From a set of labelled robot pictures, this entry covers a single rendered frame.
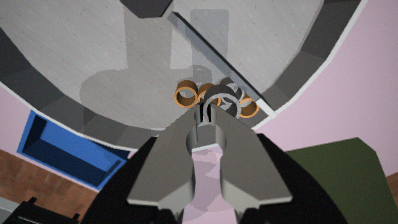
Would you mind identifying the steel bushing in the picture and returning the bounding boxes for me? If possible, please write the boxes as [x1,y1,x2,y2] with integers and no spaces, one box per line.
[203,84,241,126]
[220,77,244,105]
[219,100,231,108]

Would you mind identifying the bronze bushing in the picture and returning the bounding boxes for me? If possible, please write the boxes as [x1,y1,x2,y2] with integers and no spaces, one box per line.
[197,83,221,106]
[174,80,198,108]
[240,92,259,118]

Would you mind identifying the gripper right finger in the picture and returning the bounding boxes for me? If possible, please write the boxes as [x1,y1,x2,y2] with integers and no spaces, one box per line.
[207,102,348,224]

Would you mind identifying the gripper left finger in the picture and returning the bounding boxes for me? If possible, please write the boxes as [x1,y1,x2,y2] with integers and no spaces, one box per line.
[80,102,203,224]

